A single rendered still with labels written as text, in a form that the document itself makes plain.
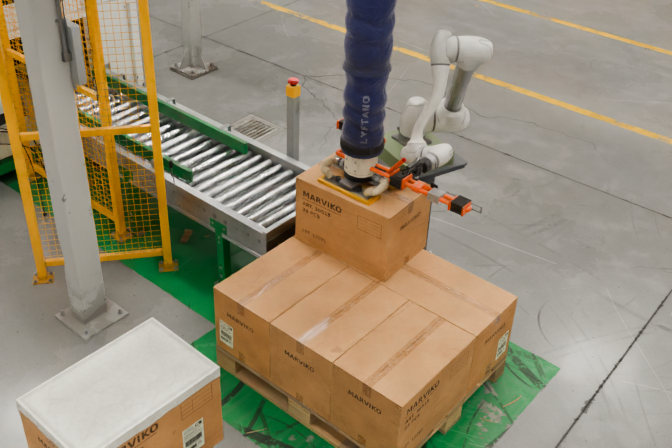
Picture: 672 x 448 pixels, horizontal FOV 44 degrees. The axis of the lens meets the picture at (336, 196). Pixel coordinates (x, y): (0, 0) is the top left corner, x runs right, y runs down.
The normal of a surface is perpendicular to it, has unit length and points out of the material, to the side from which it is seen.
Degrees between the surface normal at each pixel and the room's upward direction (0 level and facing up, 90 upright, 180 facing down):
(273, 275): 0
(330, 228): 90
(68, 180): 91
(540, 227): 0
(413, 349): 0
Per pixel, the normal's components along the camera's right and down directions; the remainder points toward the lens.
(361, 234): -0.61, 0.42
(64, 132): 0.77, 0.37
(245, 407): 0.04, -0.83
